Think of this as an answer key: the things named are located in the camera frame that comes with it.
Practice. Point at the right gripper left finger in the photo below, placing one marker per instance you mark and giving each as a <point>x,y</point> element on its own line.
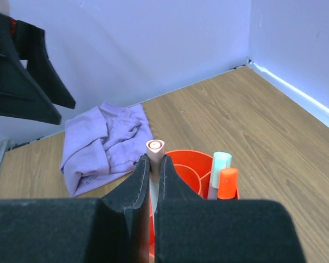
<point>113,228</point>

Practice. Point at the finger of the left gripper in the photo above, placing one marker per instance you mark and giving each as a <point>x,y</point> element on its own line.
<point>30,44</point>
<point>20,95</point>

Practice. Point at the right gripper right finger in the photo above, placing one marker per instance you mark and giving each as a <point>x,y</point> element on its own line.
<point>189,228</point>

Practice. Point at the black orange highlighter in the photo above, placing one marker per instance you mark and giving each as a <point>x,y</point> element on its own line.
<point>228,184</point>

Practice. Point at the mint green highlighter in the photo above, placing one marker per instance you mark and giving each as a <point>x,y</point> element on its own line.
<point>221,160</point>

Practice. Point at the pink capped marker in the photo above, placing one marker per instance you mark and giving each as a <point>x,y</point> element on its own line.
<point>155,149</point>

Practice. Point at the orange round desk organizer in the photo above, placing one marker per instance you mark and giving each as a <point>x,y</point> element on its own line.
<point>184,175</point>

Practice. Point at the purple cloth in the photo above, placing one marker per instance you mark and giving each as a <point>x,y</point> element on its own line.
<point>102,145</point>

